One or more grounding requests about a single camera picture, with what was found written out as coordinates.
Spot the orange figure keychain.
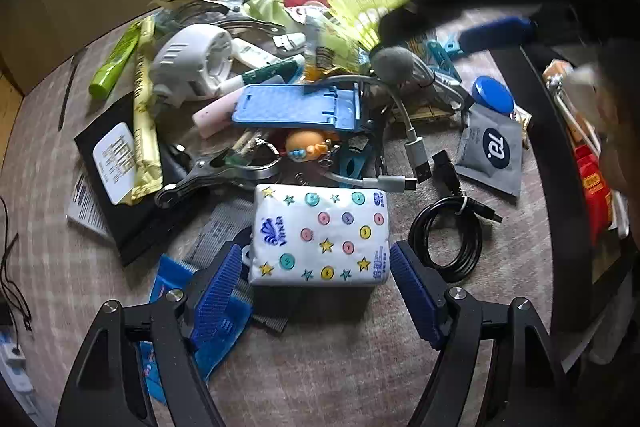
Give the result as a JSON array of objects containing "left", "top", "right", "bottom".
[{"left": 284, "top": 128, "right": 342, "bottom": 164}]

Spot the grey fuzzy ball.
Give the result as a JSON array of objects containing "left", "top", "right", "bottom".
[{"left": 370, "top": 47, "right": 417, "bottom": 84}]

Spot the grey sachet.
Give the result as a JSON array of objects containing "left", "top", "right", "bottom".
[{"left": 454, "top": 103, "right": 524, "bottom": 198}]

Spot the pink bottle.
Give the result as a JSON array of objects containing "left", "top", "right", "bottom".
[{"left": 191, "top": 86, "right": 247, "bottom": 138}]

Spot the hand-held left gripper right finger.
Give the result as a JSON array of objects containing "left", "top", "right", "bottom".
[{"left": 389, "top": 241, "right": 583, "bottom": 427}]

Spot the pale yellow long packet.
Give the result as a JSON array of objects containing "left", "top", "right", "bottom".
[{"left": 131, "top": 16, "right": 165, "bottom": 206}]

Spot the orange cardboard box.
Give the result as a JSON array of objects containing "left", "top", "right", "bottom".
[{"left": 542, "top": 58, "right": 576, "bottom": 82}]

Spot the white power strip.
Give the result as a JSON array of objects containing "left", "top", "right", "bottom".
[{"left": 0, "top": 324, "right": 37, "bottom": 409}]

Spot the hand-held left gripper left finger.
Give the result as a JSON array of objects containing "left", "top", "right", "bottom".
[{"left": 55, "top": 241, "right": 251, "bottom": 427}]

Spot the red foil packet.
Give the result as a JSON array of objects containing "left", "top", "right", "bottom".
[{"left": 574, "top": 146, "right": 614, "bottom": 244}]

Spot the patterned white tissue pack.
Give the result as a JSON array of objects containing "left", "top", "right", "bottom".
[{"left": 251, "top": 183, "right": 392, "bottom": 289}]

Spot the black coiled cable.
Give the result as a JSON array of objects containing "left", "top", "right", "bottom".
[{"left": 407, "top": 149, "right": 503, "bottom": 284}]

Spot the black box white label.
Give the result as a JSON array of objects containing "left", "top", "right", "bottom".
[{"left": 74, "top": 96, "right": 212, "bottom": 266}]

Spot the black storage box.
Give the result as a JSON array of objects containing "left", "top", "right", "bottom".
[{"left": 487, "top": 42, "right": 640, "bottom": 363}]

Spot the thin black cable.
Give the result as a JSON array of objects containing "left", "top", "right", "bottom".
[{"left": 0, "top": 194, "right": 34, "bottom": 334}]

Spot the red white snack packet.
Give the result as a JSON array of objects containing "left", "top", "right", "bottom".
[{"left": 284, "top": 0, "right": 332, "bottom": 16}]

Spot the pale green cloth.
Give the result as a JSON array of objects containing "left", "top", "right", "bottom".
[{"left": 244, "top": 0, "right": 292, "bottom": 34}]

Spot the white handheld fan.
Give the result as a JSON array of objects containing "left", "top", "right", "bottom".
[{"left": 149, "top": 23, "right": 234, "bottom": 102}]

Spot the white lotion tube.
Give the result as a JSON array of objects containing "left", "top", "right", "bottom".
[{"left": 229, "top": 38, "right": 282, "bottom": 68}]

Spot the silver spring clamp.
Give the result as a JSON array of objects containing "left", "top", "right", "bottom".
[
  {"left": 154, "top": 146, "right": 282, "bottom": 208},
  {"left": 164, "top": 0, "right": 287, "bottom": 38}
]

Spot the green patterned bottle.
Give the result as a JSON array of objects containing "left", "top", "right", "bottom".
[{"left": 219, "top": 56, "right": 307, "bottom": 94}]

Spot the blue round case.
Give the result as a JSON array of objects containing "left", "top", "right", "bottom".
[{"left": 471, "top": 76, "right": 514, "bottom": 114}]

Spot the blue phone stand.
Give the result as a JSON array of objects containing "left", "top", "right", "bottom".
[{"left": 231, "top": 83, "right": 362, "bottom": 134}]

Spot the teal clothes peg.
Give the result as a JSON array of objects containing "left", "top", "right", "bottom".
[
  {"left": 339, "top": 146, "right": 377, "bottom": 181},
  {"left": 426, "top": 36, "right": 474, "bottom": 68}
]

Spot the white barcode card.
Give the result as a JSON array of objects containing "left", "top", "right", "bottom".
[{"left": 66, "top": 171, "right": 117, "bottom": 244}]

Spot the blue snack packet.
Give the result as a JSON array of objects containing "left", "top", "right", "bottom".
[{"left": 140, "top": 254, "right": 252, "bottom": 404}]

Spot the thick white USB cable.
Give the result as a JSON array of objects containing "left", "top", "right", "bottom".
[{"left": 305, "top": 74, "right": 433, "bottom": 195}]

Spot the person's right hand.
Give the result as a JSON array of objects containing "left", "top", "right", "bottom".
[{"left": 565, "top": 39, "right": 640, "bottom": 195}]

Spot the green tube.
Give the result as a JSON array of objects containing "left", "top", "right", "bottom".
[{"left": 89, "top": 21, "right": 144, "bottom": 98}]

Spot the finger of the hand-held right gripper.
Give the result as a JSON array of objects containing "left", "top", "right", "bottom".
[
  {"left": 457, "top": 16, "right": 539, "bottom": 56},
  {"left": 377, "top": 3, "right": 452, "bottom": 48}
]

